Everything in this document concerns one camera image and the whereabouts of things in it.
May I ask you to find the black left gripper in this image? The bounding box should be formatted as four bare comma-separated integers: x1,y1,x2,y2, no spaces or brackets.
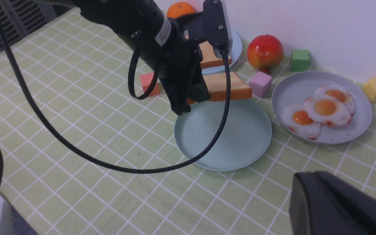
159,18,210,116

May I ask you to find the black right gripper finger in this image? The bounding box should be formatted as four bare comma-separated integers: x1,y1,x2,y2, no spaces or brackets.
289,171,376,235

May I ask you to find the toast slice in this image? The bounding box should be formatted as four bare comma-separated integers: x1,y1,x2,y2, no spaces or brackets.
199,41,224,69
188,71,253,105

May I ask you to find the fried egg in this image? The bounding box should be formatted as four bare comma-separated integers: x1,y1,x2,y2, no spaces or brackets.
281,103,322,140
315,85,356,116
303,95,352,127

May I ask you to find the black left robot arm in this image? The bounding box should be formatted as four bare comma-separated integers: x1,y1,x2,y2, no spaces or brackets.
45,0,210,116

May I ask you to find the salmon pink cube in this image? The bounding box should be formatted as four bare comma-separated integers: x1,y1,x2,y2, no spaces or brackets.
140,72,161,96

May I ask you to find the light blue plate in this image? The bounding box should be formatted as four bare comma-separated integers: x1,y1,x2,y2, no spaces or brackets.
202,31,242,75

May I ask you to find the orange fruit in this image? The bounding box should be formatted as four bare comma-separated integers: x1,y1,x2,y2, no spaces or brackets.
166,2,197,18

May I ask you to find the light pink cube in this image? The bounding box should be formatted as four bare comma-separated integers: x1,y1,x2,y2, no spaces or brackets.
249,71,273,98

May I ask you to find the red yellow apple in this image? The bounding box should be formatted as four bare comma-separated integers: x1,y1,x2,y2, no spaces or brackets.
247,34,284,75

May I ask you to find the pale green centre plate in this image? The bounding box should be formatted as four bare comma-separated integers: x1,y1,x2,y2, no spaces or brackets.
174,99,273,172

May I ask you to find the fried egg front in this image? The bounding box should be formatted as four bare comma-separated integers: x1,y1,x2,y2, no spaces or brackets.
281,103,322,140

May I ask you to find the fried egg back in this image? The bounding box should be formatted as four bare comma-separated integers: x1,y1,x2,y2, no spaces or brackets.
315,85,356,116

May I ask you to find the grey egg plate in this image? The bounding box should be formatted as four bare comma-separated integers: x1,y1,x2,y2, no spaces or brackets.
272,71,373,145

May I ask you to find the green cube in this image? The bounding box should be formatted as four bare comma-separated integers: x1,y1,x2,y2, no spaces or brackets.
290,50,310,72

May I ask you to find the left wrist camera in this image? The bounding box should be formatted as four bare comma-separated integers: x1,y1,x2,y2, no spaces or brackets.
202,0,233,51

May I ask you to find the black camera cable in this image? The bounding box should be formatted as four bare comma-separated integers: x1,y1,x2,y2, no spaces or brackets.
0,0,231,235

